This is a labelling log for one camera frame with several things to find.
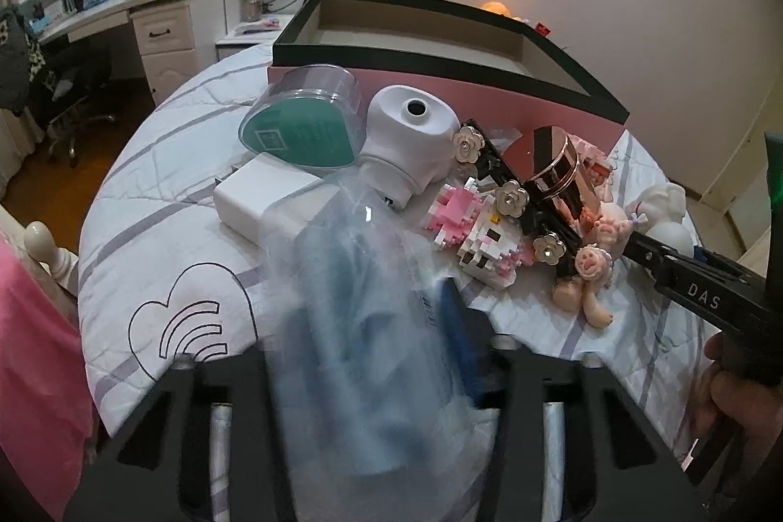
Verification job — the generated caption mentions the rose gold cylinder jar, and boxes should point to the rose gold cylinder jar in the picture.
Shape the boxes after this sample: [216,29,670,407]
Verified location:
[502,126,601,221]

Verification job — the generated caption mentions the round teal lidded container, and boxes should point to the round teal lidded container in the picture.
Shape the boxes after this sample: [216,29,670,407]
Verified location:
[237,65,366,172]

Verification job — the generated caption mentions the low black white cabinet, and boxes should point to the low black white cabinet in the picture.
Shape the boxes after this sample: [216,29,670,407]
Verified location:
[215,15,293,61]

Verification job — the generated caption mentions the person's right hand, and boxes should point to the person's right hand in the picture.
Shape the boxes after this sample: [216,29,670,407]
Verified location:
[689,333,782,497]

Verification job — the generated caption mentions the dark jacket on chair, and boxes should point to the dark jacket on chair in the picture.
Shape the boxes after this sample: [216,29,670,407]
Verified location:
[0,5,46,115]

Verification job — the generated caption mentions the white power adapter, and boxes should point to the white power adapter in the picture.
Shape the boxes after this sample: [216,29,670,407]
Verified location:
[214,154,319,245]

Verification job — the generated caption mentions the black office chair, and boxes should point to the black office chair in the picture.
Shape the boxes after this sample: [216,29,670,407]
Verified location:
[28,41,115,167]

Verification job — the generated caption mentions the pink pig figurine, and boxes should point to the pink pig figurine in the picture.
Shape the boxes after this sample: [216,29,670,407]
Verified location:
[552,203,649,330]

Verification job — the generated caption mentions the white desk with drawers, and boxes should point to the white desk with drawers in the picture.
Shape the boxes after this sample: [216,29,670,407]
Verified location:
[41,0,240,105]

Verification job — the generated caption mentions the clear bag of masks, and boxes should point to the clear bag of masks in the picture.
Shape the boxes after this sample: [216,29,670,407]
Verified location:
[260,170,494,521]

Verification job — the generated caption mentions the pink white block figure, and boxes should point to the pink white block figure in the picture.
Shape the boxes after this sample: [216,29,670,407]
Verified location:
[425,179,535,290]

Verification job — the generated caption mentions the white doll head figure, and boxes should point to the white doll head figure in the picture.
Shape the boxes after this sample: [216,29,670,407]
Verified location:
[625,183,695,257]

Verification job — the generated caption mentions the orange octopus plush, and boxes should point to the orange octopus plush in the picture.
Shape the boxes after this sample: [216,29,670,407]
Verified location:
[481,1,523,23]

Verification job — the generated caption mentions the black flower hair clip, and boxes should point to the black flower hair clip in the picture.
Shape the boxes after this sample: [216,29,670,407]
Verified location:
[453,119,597,277]

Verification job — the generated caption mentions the pink cushion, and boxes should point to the pink cushion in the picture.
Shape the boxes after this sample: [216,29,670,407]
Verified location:
[1,244,94,521]

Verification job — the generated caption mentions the pink black storage box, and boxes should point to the pink black storage box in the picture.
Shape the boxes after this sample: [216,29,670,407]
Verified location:
[268,0,629,151]

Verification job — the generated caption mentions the white striped tablecloth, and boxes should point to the white striped tablecloth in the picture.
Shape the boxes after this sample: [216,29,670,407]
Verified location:
[77,41,726,522]

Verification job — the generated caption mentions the white ceramic holder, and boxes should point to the white ceramic holder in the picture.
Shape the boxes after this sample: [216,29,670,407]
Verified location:
[358,85,461,209]

